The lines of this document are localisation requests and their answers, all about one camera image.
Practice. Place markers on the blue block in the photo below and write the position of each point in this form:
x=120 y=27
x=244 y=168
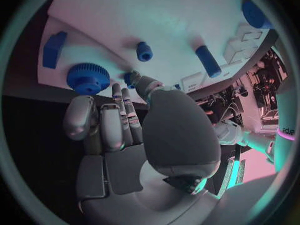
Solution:
x=53 y=50

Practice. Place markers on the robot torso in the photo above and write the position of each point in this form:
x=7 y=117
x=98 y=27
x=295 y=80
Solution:
x=284 y=116

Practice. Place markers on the blue long cylinder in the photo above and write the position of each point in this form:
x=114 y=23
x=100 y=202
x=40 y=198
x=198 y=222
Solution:
x=208 y=61

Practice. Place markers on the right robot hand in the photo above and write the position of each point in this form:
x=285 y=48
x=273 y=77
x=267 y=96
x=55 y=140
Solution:
x=178 y=127

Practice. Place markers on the blue gear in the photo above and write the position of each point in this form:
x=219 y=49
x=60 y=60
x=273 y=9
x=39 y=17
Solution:
x=88 y=78

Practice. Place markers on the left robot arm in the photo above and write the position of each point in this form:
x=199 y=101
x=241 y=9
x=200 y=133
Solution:
x=234 y=135

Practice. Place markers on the workshop equipment rack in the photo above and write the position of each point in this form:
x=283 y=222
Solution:
x=269 y=78

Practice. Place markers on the white task board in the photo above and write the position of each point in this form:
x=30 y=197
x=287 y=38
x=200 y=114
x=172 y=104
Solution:
x=150 y=18

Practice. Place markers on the blue large cylinder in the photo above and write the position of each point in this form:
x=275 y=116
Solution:
x=254 y=15

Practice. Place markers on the glowing light bar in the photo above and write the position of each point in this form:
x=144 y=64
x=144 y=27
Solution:
x=235 y=172

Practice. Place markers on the blue tiny plug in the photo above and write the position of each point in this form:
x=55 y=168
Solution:
x=177 y=86

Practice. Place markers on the blue short peg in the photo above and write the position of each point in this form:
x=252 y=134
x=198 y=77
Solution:
x=144 y=51

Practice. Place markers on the blue small peg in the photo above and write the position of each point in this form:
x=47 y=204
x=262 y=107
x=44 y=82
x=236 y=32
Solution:
x=127 y=79

